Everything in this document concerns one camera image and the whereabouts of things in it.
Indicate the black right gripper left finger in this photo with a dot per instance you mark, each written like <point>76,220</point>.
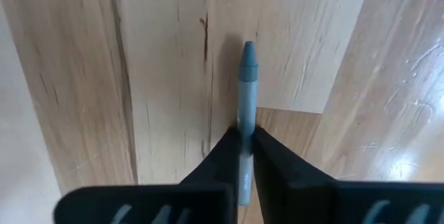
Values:
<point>222,168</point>

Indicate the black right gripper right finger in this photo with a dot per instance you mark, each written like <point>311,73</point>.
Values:
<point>284,189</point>

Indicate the grey-blue crayon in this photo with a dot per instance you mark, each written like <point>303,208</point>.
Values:
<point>247,95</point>

